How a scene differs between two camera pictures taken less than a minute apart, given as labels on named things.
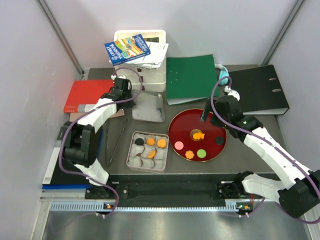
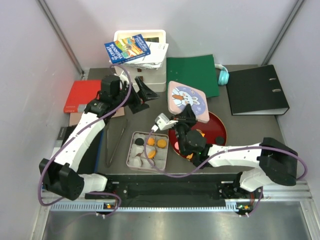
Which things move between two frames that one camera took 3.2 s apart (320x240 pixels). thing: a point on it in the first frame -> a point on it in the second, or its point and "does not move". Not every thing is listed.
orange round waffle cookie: [161, 143] does not move
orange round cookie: [152, 154] does not move
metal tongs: [107, 164] does not move
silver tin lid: [149, 107] -> [179, 95]
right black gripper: [207, 109] -> [187, 116]
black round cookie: [139, 141] does not move
